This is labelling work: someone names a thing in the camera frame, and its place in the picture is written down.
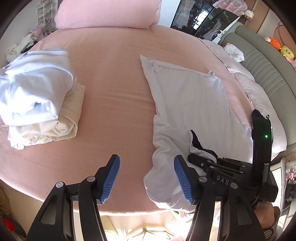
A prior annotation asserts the crumpled clothes heap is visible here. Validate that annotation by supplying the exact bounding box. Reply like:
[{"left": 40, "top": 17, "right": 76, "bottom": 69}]
[{"left": 5, "top": 32, "right": 38, "bottom": 62}]

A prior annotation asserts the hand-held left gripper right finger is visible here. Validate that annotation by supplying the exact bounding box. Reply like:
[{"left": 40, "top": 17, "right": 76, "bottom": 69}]
[{"left": 174, "top": 155, "right": 265, "bottom": 241}]

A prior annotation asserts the white jacket with navy trim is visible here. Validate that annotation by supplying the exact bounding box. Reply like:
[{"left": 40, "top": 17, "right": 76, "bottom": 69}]
[{"left": 140, "top": 54, "right": 253, "bottom": 212}]

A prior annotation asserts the pink printed bag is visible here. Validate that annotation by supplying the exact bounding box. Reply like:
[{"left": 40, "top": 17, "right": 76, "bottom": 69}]
[{"left": 285, "top": 160, "right": 296, "bottom": 186}]

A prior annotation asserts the gold wire basket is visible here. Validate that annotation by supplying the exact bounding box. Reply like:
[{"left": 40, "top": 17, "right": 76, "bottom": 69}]
[{"left": 0, "top": 186, "right": 13, "bottom": 217}]

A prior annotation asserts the white and black wardrobe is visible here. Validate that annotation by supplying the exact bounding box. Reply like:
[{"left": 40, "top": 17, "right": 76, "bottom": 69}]
[{"left": 159, "top": 0, "right": 244, "bottom": 43}]

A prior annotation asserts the pink printed cloth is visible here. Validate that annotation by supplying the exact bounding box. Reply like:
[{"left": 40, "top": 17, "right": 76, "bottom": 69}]
[{"left": 213, "top": 0, "right": 248, "bottom": 13}]

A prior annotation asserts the orange carrot plush toy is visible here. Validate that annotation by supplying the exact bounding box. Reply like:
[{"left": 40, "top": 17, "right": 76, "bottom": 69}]
[{"left": 265, "top": 37, "right": 281, "bottom": 50}]

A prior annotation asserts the white drawer cabinet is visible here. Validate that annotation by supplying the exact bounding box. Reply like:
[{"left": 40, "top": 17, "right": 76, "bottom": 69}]
[{"left": 270, "top": 148, "right": 296, "bottom": 209}]

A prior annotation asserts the white shelf rack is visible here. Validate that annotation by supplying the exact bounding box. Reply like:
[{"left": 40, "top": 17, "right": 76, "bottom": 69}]
[{"left": 37, "top": 0, "right": 56, "bottom": 30}]

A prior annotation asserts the person's right hand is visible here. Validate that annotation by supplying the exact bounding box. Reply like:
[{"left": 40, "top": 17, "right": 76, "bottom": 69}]
[{"left": 254, "top": 201, "right": 281, "bottom": 230}]

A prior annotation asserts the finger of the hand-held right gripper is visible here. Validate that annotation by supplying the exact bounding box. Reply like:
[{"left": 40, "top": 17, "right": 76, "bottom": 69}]
[{"left": 188, "top": 153, "right": 253, "bottom": 173}]

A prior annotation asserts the white belted dress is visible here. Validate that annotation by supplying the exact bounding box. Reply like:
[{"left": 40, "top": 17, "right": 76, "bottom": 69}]
[{"left": 0, "top": 47, "right": 78, "bottom": 127}]

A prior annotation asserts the red object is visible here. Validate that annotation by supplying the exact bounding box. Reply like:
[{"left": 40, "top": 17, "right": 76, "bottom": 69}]
[{"left": 3, "top": 219, "right": 16, "bottom": 232}]

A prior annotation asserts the pink checked pillow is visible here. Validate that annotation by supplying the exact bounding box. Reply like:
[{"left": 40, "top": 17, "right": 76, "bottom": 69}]
[
  {"left": 228, "top": 67, "right": 287, "bottom": 160},
  {"left": 200, "top": 38, "right": 255, "bottom": 81}
]

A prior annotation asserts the pink sheeted bed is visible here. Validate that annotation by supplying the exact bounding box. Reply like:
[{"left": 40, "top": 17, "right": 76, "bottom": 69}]
[{"left": 0, "top": 24, "right": 287, "bottom": 215}]

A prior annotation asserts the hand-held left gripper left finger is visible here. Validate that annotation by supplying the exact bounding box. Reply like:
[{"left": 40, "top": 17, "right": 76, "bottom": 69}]
[{"left": 25, "top": 154, "right": 121, "bottom": 241}]

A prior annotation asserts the grey padded headboard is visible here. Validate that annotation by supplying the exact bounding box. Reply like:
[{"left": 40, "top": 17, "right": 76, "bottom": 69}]
[{"left": 218, "top": 23, "right": 296, "bottom": 130}]

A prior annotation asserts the yellow plush toy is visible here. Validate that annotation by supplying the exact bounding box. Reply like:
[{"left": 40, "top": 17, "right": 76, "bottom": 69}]
[{"left": 280, "top": 45, "right": 295, "bottom": 59}]

